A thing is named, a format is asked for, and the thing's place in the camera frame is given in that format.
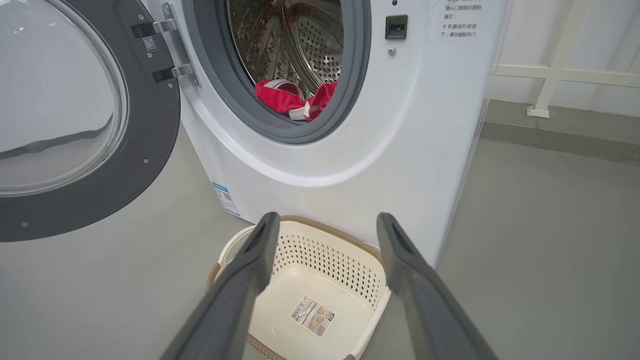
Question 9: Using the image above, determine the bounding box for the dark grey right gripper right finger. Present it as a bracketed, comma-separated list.
[376, 212, 498, 360]

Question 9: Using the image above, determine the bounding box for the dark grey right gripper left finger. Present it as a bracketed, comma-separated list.
[160, 211, 281, 360]

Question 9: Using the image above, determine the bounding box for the washing machine glass door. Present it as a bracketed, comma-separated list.
[0, 0, 182, 243]

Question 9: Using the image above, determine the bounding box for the red and white garment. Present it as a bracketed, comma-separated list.
[255, 78, 338, 122]

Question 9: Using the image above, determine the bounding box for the white printed product label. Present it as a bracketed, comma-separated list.
[290, 297, 337, 339]

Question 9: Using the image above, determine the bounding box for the cream perforated laundry basket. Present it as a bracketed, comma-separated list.
[206, 215, 392, 360]

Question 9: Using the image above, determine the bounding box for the white front-load washing machine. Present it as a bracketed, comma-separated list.
[142, 0, 512, 268]

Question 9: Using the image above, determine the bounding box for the grey rubber door seal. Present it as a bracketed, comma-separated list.
[182, 0, 372, 145]

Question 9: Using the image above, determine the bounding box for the metal washing machine door hinge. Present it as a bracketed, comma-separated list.
[131, 2, 201, 88]

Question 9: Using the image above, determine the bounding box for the stainless steel washing machine drum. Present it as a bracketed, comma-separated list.
[227, 0, 345, 101]

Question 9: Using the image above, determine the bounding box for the blurry black object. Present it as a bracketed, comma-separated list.
[385, 15, 409, 40]

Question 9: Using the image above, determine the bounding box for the blue energy label sticker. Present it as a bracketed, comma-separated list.
[211, 181, 241, 217]

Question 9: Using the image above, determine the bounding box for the Chinese text warning sticker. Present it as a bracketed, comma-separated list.
[429, 0, 486, 43]

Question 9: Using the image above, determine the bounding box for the white metal railing frame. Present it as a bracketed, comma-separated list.
[492, 0, 640, 119]

